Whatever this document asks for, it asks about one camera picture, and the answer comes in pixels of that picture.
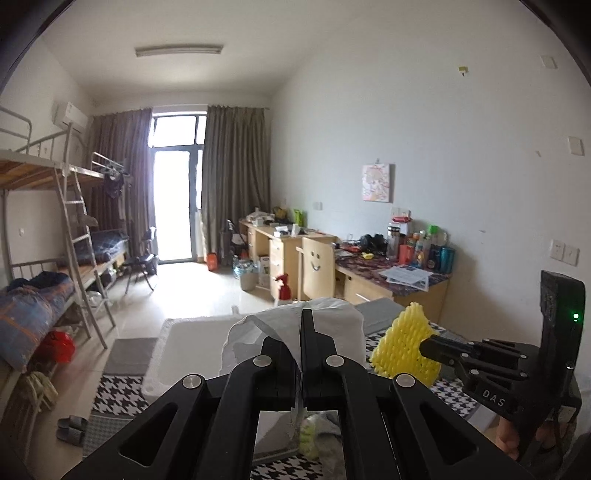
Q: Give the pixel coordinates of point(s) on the green paper bag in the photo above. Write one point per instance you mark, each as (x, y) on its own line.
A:
(299, 218)

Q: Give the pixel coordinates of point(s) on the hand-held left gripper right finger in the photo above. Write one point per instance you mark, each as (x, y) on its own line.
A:
(318, 369)

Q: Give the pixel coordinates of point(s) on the brown curtain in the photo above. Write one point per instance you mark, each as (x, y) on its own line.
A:
(122, 152)
(235, 184)

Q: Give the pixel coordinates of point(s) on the dark blue quilt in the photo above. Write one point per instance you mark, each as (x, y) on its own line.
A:
(108, 244)

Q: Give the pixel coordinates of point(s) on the dark slipper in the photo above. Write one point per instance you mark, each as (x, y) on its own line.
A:
(77, 422)
(69, 436)

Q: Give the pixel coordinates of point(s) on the blue orange plaid quilt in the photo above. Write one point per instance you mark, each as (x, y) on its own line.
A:
(27, 309)

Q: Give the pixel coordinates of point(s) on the grey metal bunk bed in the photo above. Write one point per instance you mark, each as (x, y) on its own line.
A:
(27, 173)
(99, 173)

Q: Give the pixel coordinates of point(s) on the printed paper sheets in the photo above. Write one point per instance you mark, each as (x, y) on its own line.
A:
(406, 276)

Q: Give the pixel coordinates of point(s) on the wooden chair with smiley face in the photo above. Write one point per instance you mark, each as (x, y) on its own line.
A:
(316, 272)

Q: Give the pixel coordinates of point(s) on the white wall switch panel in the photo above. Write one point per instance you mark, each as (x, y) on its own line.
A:
(564, 252)

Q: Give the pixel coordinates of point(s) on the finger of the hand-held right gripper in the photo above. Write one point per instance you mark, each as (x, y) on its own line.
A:
(489, 350)
(443, 356)

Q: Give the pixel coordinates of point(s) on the white bucket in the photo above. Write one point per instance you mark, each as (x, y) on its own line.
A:
(247, 277)

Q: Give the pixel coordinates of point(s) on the clear plastic bag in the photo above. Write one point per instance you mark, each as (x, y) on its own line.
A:
(334, 323)

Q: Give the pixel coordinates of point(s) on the glass balcony door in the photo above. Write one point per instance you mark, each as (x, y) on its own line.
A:
(175, 207)

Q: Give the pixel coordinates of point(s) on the black folding chair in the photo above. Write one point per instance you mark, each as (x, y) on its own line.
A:
(141, 265)

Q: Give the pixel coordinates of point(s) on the green tissue packet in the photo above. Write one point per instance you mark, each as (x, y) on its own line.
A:
(310, 436)

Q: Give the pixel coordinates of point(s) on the white bottle with red pump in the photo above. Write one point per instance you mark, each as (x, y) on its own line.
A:
(282, 295)

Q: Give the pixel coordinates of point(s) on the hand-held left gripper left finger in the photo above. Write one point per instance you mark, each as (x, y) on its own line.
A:
(277, 371)

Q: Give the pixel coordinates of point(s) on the yellow foam fruit net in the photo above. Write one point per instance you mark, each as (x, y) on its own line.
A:
(397, 341)

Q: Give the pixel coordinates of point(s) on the houndstooth patterned mat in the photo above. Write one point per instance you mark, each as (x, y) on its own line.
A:
(124, 392)

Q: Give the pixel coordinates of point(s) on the white foam box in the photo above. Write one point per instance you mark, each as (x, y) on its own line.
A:
(194, 344)

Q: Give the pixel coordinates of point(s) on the wooden desk with drawer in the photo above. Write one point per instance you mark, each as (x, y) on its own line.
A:
(364, 295)

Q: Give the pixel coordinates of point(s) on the person's right hand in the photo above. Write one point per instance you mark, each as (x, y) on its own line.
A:
(509, 436)

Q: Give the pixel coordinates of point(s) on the pink wall poster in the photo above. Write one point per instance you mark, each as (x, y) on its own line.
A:
(377, 182)

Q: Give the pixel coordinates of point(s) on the beige cloth bundle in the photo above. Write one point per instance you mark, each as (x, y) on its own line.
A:
(39, 390)

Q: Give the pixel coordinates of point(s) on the orange bag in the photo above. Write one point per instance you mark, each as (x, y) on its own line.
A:
(212, 263)

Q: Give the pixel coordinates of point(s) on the ceiling tube light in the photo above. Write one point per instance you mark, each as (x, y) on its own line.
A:
(178, 50)

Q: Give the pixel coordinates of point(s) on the black bag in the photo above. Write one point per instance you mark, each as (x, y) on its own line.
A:
(373, 243)

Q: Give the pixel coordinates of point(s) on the white air conditioner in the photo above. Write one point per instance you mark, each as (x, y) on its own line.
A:
(69, 115)

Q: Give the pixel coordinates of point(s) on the wooden desk with drawers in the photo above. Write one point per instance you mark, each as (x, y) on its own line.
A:
(286, 258)

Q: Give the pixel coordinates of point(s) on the blue metal can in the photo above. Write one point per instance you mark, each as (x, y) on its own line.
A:
(446, 261)

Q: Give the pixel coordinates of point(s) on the dark hanging clothes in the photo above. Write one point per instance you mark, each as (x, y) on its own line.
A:
(113, 183)

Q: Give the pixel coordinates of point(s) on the white wall socket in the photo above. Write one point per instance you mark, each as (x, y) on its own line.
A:
(400, 212)

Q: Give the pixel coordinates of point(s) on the red and white box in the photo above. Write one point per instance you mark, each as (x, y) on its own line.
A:
(401, 226)

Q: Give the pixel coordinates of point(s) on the red plastic bag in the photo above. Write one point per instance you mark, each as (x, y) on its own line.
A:
(57, 347)

